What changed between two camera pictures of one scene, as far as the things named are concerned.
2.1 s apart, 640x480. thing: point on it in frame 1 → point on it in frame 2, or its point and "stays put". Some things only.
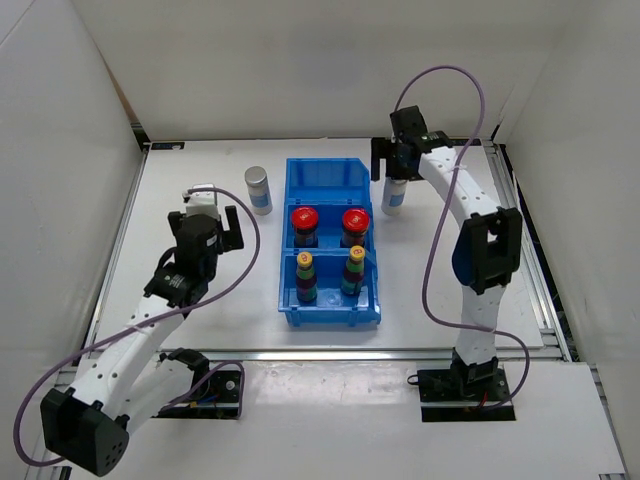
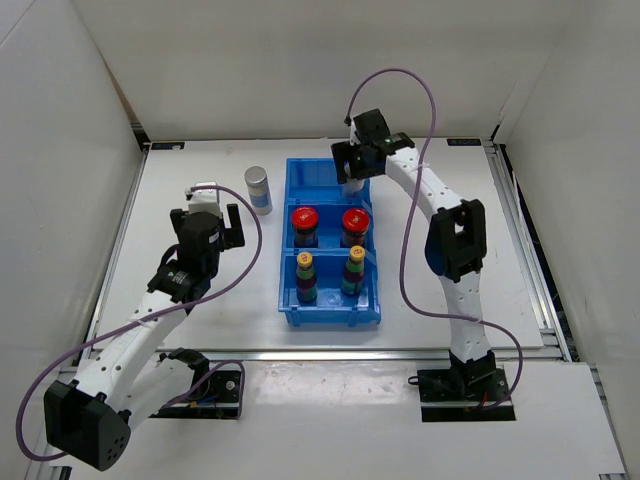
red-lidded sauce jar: (305, 222) stays put
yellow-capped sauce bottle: (354, 275) stays put
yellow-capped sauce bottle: (306, 281) stays put
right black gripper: (383, 149) → (343, 152)
